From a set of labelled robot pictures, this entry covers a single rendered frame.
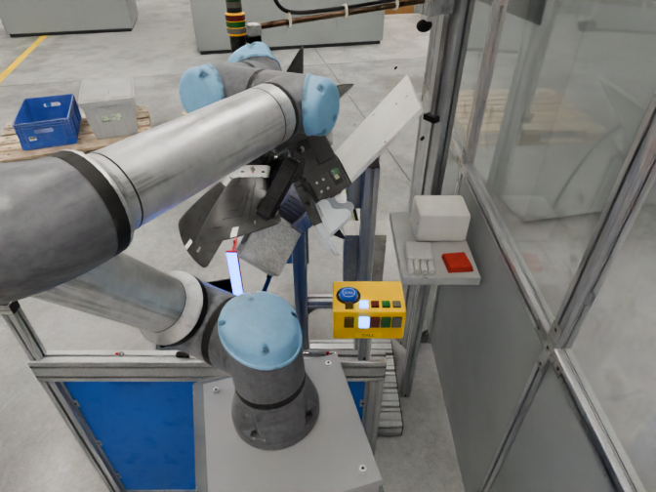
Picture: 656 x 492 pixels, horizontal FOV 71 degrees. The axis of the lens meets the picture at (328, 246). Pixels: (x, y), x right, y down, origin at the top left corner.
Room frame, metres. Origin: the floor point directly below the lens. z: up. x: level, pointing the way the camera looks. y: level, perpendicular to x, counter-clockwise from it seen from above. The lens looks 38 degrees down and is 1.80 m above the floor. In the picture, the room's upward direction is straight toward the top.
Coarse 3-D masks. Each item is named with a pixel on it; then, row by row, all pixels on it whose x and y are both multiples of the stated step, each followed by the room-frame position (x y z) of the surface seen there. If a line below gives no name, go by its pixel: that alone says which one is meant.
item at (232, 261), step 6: (228, 258) 0.75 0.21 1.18; (234, 258) 0.75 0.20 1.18; (228, 264) 0.75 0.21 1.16; (234, 264) 0.75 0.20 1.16; (234, 270) 0.75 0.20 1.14; (234, 276) 0.75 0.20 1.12; (234, 282) 0.75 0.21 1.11; (240, 282) 0.75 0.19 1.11; (234, 288) 0.75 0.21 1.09; (240, 288) 0.75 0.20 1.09; (234, 294) 0.75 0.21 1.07
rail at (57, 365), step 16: (48, 352) 0.76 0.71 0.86; (64, 352) 0.76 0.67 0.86; (80, 352) 0.76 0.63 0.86; (96, 352) 0.76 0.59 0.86; (112, 352) 0.76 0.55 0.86; (128, 352) 0.76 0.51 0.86; (144, 352) 0.76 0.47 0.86; (160, 352) 0.76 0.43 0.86; (336, 352) 0.76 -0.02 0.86; (352, 352) 0.76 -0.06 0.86; (384, 352) 0.76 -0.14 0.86; (32, 368) 0.73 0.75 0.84; (48, 368) 0.73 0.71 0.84; (64, 368) 0.73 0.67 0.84; (80, 368) 0.73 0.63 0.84; (96, 368) 0.73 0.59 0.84; (112, 368) 0.73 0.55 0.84; (128, 368) 0.73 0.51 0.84; (144, 368) 0.73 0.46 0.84; (160, 368) 0.73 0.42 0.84; (176, 368) 0.73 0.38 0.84; (192, 368) 0.73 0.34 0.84; (208, 368) 0.73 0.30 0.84; (352, 368) 0.73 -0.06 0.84; (368, 368) 0.73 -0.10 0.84; (384, 368) 0.73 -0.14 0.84
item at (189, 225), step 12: (216, 192) 1.17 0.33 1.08; (204, 204) 1.17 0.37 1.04; (192, 216) 1.16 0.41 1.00; (204, 216) 1.14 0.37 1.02; (180, 228) 1.17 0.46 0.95; (192, 228) 1.13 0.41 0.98; (192, 240) 1.10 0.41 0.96; (192, 252) 1.07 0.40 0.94; (204, 252) 1.05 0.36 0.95; (204, 264) 1.02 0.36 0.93
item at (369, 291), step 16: (336, 288) 0.77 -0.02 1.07; (368, 288) 0.77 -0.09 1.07; (384, 288) 0.77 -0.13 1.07; (400, 288) 0.77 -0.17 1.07; (336, 304) 0.72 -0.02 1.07; (368, 304) 0.72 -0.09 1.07; (336, 320) 0.70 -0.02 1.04; (336, 336) 0.70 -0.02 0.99; (352, 336) 0.70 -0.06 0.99; (368, 336) 0.70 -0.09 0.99; (384, 336) 0.70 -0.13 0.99; (400, 336) 0.70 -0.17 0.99
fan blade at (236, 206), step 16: (224, 192) 1.02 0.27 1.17; (240, 192) 1.01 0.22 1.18; (256, 192) 1.00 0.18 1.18; (224, 208) 0.96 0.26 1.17; (240, 208) 0.95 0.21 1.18; (256, 208) 0.94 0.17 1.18; (208, 224) 0.92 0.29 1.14; (224, 224) 0.90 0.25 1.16; (240, 224) 0.89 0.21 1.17; (272, 224) 0.86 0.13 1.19; (208, 240) 0.87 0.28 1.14
